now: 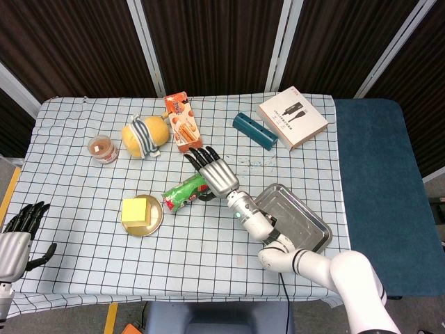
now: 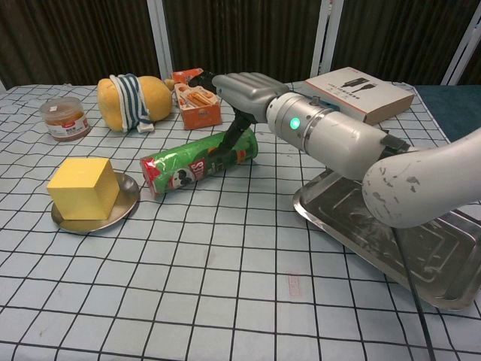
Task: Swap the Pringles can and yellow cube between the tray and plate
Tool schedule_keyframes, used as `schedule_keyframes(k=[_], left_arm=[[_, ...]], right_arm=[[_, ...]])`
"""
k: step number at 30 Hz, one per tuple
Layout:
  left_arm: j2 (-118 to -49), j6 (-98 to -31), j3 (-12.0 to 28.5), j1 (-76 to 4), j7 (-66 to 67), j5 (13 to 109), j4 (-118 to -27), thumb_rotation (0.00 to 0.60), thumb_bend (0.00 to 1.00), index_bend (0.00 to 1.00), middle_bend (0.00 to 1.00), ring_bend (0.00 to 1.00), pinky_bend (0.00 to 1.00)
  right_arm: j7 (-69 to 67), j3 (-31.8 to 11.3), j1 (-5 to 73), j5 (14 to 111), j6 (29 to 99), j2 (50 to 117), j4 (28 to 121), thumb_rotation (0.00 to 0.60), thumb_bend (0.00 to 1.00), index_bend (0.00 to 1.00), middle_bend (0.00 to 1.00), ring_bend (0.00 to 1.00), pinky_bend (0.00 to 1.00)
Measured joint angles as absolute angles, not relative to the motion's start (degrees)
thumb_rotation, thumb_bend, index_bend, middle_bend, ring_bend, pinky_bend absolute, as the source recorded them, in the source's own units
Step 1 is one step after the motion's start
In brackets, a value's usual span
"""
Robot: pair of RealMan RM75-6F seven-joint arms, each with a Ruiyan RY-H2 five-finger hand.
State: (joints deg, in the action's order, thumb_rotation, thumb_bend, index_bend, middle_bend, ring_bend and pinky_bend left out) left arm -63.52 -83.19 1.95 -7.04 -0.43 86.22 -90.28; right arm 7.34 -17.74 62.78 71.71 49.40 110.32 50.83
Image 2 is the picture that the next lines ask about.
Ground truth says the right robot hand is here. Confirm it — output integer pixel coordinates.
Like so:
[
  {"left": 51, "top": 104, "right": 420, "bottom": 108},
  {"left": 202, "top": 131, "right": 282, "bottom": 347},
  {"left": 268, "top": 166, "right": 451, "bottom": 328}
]
[{"left": 187, "top": 71, "right": 290, "bottom": 159}]

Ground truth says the green chips can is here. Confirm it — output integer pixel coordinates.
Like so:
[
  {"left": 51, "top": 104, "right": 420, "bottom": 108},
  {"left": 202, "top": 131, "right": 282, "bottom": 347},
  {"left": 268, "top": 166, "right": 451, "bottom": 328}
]
[{"left": 140, "top": 127, "right": 260, "bottom": 199}]

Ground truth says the yellow cube block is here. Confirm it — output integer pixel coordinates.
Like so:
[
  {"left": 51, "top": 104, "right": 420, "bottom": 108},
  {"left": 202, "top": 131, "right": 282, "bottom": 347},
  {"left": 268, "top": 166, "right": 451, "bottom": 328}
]
[{"left": 47, "top": 157, "right": 120, "bottom": 222}]

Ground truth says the orange biscuit box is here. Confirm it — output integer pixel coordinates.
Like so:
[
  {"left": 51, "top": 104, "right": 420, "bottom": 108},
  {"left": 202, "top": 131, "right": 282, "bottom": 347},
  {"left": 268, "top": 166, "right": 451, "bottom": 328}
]
[{"left": 171, "top": 66, "right": 222, "bottom": 131}]

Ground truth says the dark folding screen panel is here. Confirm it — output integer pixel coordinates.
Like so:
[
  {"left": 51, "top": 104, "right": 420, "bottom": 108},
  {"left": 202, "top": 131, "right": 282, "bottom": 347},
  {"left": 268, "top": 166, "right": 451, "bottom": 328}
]
[
  {"left": 0, "top": 0, "right": 168, "bottom": 87},
  {"left": 153, "top": 0, "right": 330, "bottom": 86},
  {"left": 450, "top": 22, "right": 481, "bottom": 86},
  {"left": 315, "top": 0, "right": 474, "bottom": 86}
]

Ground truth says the yellow plush toy striped cloth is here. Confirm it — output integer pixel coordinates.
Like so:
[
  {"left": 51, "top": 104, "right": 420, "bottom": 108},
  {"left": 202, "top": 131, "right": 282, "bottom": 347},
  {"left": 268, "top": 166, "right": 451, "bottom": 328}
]
[{"left": 96, "top": 73, "right": 174, "bottom": 135}]

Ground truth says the rectangular metal tray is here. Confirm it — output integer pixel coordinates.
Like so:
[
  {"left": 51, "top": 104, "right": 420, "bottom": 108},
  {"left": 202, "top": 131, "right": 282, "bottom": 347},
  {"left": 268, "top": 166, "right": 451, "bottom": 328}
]
[{"left": 292, "top": 168, "right": 481, "bottom": 311}]

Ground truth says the round metal plate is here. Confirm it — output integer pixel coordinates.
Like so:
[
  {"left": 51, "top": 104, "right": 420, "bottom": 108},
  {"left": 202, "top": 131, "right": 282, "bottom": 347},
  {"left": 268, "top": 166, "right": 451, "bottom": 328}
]
[{"left": 50, "top": 171, "right": 141, "bottom": 235}]

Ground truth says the clear plastic cup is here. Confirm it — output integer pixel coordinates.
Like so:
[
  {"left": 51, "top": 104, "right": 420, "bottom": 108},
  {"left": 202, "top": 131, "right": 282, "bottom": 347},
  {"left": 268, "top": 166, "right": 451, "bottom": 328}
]
[{"left": 39, "top": 96, "right": 91, "bottom": 143}]

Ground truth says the white checkered tablecloth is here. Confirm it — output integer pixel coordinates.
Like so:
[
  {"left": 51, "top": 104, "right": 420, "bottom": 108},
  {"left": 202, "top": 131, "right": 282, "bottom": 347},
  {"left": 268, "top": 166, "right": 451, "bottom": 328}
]
[{"left": 0, "top": 82, "right": 481, "bottom": 361}]

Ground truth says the white cable product box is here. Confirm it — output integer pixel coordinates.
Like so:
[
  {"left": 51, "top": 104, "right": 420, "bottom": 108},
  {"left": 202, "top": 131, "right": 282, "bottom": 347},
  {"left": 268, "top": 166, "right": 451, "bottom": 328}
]
[{"left": 303, "top": 66, "right": 416, "bottom": 126}]

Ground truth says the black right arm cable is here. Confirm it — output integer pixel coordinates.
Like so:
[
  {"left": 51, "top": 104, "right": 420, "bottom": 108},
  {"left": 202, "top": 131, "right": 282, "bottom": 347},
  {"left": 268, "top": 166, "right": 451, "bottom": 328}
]
[{"left": 392, "top": 225, "right": 433, "bottom": 361}]

